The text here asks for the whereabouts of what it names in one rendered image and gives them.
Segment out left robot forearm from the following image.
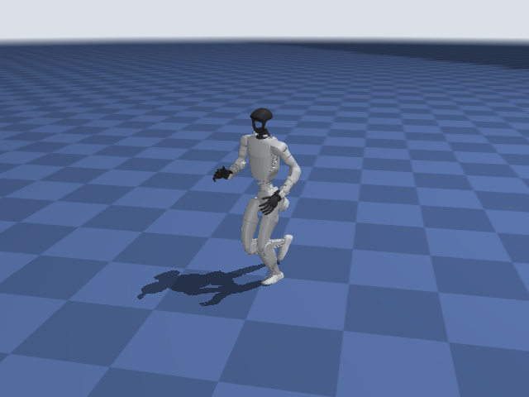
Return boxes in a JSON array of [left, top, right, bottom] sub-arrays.
[[279, 168, 301, 198]]

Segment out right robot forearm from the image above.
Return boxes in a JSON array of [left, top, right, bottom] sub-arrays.
[[227, 159, 241, 179]]

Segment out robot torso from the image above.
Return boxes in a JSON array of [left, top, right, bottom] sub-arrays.
[[247, 132, 279, 207]]

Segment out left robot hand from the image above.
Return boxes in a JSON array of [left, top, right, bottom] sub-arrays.
[[259, 189, 281, 215]]

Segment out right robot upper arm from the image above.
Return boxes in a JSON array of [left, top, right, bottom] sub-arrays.
[[235, 135, 250, 170]]

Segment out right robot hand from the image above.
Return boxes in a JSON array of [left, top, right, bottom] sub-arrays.
[[212, 166, 233, 182]]

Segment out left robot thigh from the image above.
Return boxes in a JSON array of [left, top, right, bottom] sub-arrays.
[[256, 197, 289, 254]]

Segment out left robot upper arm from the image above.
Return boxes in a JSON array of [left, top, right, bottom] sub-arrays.
[[270, 141, 300, 176]]

